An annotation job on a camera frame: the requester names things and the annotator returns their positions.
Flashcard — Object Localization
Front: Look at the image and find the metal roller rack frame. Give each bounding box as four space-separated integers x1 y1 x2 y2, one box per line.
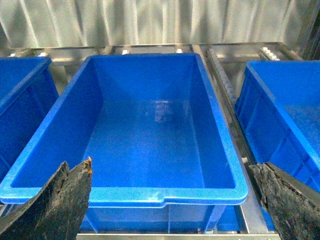
1 42 299 240

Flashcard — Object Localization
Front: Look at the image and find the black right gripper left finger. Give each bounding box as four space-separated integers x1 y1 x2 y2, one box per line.
0 157 93 240

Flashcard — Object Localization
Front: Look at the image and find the blue plastic bin right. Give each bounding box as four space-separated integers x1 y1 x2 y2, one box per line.
235 60 320 191

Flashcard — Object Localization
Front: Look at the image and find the blue plastic bin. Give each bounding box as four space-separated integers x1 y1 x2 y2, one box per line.
0 53 248 233
0 57 59 179
235 60 320 191

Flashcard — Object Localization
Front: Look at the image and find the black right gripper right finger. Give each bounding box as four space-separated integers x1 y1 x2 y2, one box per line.
249 162 320 240

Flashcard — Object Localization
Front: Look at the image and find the blue plastic bin left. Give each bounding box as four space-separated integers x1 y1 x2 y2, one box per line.
0 57 59 179

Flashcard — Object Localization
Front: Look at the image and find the blue plastic bin centre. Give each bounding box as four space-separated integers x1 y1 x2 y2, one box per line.
0 53 248 233

